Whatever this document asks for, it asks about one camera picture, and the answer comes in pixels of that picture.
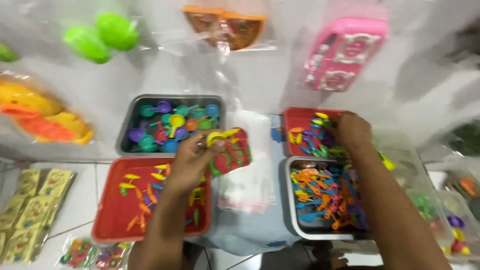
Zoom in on yellow orange toy in bag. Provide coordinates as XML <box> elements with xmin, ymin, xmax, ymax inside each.
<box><xmin>0</xmin><ymin>79</ymin><xmax>95</xmax><ymax>146</ymax></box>

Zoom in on large red plastic tray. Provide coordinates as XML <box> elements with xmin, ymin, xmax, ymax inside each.
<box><xmin>91</xmin><ymin>157</ymin><xmax>213</xmax><ymax>245</ymax></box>

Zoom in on pink toy kitchen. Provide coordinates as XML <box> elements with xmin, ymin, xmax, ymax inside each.
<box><xmin>304</xmin><ymin>16</ymin><xmax>389</xmax><ymax>93</ymax></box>

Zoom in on person's left hand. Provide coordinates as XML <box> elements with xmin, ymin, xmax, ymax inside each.
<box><xmin>167</xmin><ymin>129</ymin><xmax>226</xmax><ymax>193</ymax></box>

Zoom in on orange toy in plastic bag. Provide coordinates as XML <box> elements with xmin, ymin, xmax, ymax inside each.
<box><xmin>182</xmin><ymin>4</ymin><xmax>268</xmax><ymax>52</ymax></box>

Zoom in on small red plastic tray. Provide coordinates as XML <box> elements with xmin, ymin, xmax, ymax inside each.
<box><xmin>282</xmin><ymin>107</ymin><xmax>349</xmax><ymax>159</ymax></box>

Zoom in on stack of yellow printed cards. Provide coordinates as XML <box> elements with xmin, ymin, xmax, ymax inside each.
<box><xmin>0</xmin><ymin>168</ymin><xmax>78</xmax><ymax>265</ymax></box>

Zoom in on small green toy piece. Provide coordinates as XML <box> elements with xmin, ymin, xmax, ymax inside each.
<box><xmin>0</xmin><ymin>43</ymin><xmax>18</xmax><ymax>63</ymax></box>

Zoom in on heap of yellow orange toy pieces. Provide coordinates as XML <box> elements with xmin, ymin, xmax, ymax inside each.
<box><xmin>118</xmin><ymin>163</ymin><xmax>206</xmax><ymax>232</ymax></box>

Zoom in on heap of orange blue toy utensils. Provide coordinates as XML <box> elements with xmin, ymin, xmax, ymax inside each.
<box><xmin>291</xmin><ymin>163</ymin><xmax>370</xmax><ymax>231</ymax></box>

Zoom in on packets of small colourful toys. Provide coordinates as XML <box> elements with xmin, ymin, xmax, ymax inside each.
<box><xmin>58</xmin><ymin>235</ymin><xmax>133</xmax><ymax>270</ymax></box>

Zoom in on metal tray with toy pans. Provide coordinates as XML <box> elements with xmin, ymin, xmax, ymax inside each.
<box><xmin>115</xmin><ymin>94</ymin><xmax>226</xmax><ymax>157</ymax></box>

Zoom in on red toy plate set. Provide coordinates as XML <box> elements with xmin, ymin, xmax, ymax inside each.
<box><xmin>208</xmin><ymin>127</ymin><xmax>253</xmax><ymax>178</ymax></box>

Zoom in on person's foot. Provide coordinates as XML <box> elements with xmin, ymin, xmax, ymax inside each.
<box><xmin>310</xmin><ymin>245</ymin><xmax>350</xmax><ymax>270</ymax></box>

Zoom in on yellow green toy piece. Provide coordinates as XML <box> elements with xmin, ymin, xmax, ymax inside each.
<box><xmin>378</xmin><ymin>151</ymin><xmax>397</xmax><ymax>172</ymax></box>

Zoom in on clear plastic boxes with toys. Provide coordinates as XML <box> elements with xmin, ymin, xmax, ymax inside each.
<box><xmin>375</xmin><ymin>131</ymin><xmax>480</xmax><ymax>263</ymax></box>

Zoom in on green toy shells in bag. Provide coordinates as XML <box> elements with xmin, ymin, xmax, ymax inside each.
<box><xmin>62</xmin><ymin>12</ymin><xmax>140</xmax><ymax>65</ymax></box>

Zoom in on heap of mixed toy food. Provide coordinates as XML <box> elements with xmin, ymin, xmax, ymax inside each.
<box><xmin>288</xmin><ymin>112</ymin><xmax>349</xmax><ymax>158</ymax></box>

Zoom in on person's right hand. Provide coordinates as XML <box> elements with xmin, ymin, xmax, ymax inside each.
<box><xmin>331</xmin><ymin>111</ymin><xmax>373</xmax><ymax>155</ymax></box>

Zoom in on metal tray with toy utensils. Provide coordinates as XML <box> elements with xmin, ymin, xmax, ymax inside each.
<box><xmin>284</xmin><ymin>155</ymin><xmax>373</xmax><ymax>241</ymax></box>

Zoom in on stack of clear plastic bags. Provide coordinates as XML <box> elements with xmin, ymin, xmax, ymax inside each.
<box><xmin>217</xmin><ymin>110</ymin><xmax>277</xmax><ymax>215</ymax></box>

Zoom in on yellow toy spoon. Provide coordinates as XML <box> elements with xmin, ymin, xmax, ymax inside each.
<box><xmin>206</xmin><ymin>128</ymin><xmax>241</xmax><ymax>148</ymax></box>

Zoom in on heap of colourful toy pans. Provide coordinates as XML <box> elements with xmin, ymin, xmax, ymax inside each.
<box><xmin>128</xmin><ymin>100</ymin><xmax>221</xmax><ymax>154</ymax></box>

